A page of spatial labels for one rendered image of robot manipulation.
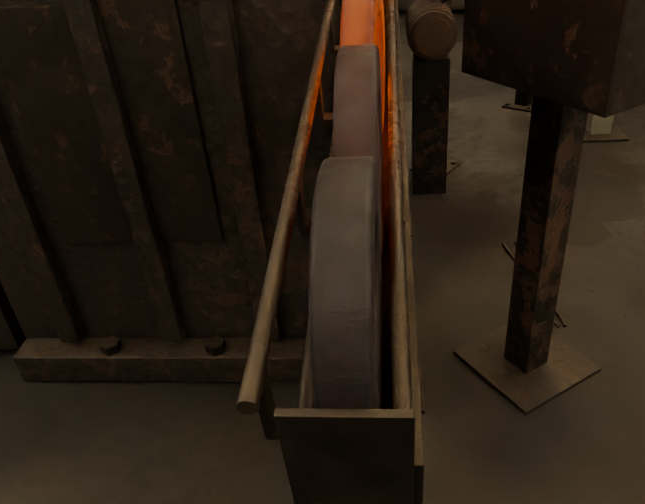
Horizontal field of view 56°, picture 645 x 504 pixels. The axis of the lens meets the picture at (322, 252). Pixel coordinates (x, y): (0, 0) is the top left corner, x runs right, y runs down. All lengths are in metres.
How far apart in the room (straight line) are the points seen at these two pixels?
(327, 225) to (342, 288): 0.03
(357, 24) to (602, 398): 0.87
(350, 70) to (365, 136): 0.06
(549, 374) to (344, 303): 0.99
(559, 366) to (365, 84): 0.92
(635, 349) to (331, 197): 1.11
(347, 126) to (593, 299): 1.11
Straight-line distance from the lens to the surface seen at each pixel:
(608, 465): 1.16
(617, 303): 1.50
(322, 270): 0.31
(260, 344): 0.36
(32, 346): 1.42
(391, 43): 0.87
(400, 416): 0.33
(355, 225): 0.31
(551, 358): 1.31
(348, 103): 0.46
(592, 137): 2.29
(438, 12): 1.67
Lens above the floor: 0.88
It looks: 33 degrees down
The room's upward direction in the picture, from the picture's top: 6 degrees counter-clockwise
